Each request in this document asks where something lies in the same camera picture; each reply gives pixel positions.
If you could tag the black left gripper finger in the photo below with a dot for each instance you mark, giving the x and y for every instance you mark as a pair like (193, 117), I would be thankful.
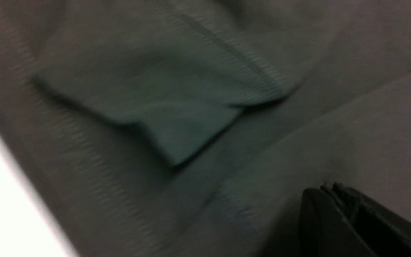
(340, 221)

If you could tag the dark gray long-sleeve top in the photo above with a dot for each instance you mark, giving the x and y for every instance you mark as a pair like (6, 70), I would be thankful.
(191, 128)

